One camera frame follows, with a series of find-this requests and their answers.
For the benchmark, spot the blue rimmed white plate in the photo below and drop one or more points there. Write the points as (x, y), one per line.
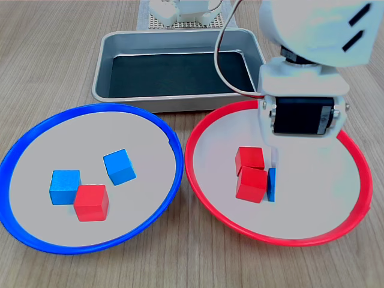
(90, 141)

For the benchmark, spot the black tray mat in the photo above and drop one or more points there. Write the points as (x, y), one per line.
(168, 75)

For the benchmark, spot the red rimmed white plate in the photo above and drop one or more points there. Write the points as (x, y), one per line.
(315, 195)

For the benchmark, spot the steel tray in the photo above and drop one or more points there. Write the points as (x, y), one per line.
(102, 75)

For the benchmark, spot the red wooden cube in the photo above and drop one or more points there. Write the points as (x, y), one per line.
(251, 184)
(91, 202)
(250, 156)

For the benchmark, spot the blue wooden cube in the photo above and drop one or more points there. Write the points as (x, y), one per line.
(119, 166)
(64, 186)
(272, 186)

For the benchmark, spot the pale perforated base plate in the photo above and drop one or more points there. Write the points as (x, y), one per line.
(192, 24)

